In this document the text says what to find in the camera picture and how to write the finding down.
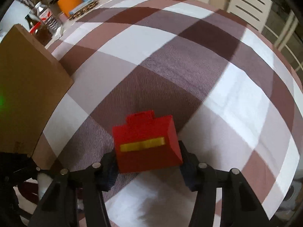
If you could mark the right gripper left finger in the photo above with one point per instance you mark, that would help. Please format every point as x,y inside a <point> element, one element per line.
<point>98,178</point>

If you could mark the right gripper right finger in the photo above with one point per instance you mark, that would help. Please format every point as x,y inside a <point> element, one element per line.
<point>201,178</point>

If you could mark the hello kitty plush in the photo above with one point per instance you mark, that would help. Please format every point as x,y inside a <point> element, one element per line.
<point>43,181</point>

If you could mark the checkered tablecloth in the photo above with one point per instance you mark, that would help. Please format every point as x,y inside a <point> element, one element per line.
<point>235,100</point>

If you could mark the brown cardboard box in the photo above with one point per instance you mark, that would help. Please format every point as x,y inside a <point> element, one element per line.
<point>33,83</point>

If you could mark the red lid jar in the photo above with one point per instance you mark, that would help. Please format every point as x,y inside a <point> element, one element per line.
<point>41,33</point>

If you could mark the white roll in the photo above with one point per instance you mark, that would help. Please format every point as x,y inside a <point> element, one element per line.
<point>58,34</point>

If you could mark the dark glass bottle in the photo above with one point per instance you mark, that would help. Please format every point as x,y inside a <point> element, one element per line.
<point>31,22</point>

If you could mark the clear water bottle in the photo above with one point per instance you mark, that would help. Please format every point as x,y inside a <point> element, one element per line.
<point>43,12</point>

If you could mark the orange container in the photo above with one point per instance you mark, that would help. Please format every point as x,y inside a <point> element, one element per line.
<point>67,6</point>

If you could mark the woven brown trivet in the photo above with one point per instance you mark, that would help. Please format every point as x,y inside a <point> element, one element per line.
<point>83,10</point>

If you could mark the blue tissue box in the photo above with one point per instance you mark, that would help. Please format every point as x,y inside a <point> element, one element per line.
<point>81,6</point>

